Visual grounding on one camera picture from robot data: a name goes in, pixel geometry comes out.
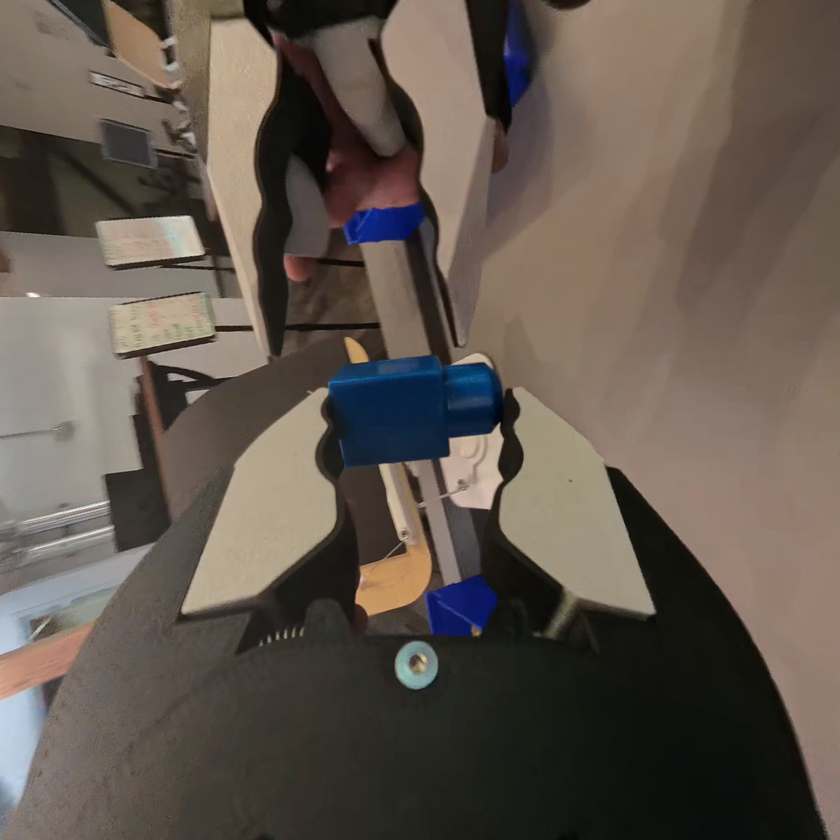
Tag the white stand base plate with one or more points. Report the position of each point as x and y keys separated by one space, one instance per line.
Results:
x=479 y=479

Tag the person's right hand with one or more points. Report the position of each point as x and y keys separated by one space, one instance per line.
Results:
x=361 y=177

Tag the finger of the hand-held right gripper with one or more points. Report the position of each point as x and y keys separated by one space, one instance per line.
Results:
x=243 y=131
x=453 y=131

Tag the blue single-stud plastic block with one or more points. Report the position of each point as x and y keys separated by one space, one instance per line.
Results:
x=394 y=414

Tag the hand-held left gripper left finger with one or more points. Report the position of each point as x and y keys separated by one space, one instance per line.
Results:
x=263 y=532

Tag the whiteboard easel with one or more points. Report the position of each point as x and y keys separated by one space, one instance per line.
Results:
x=151 y=240
x=164 y=322

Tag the black backdrop board stand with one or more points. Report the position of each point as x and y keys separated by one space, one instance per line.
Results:
x=236 y=394

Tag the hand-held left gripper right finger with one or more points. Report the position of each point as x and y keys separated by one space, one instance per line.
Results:
x=578 y=532

